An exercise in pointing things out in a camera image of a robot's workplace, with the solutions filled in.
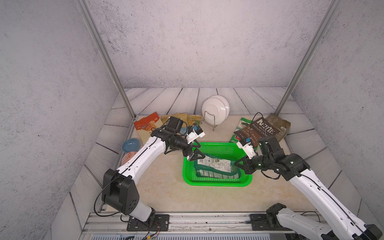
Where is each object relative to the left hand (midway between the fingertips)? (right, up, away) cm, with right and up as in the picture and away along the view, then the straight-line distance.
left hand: (202, 151), depth 75 cm
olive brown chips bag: (+61, +12, +39) cm, 73 cm away
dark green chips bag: (+7, -8, +1) cm, 11 cm away
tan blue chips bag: (-14, +20, +40) cm, 47 cm away
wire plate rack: (+11, +12, +36) cm, 40 cm away
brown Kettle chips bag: (+43, +10, +33) cm, 55 cm away
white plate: (+10, +23, +28) cm, 38 cm away
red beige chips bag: (-42, +12, +40) cm, 59 cm away
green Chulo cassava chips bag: (+32, +15, +40) cm, 54 cm away
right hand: (+16, -5, -5) cm, 17 cm away
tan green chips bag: (-5, +17, +40) cm, 44 cm away
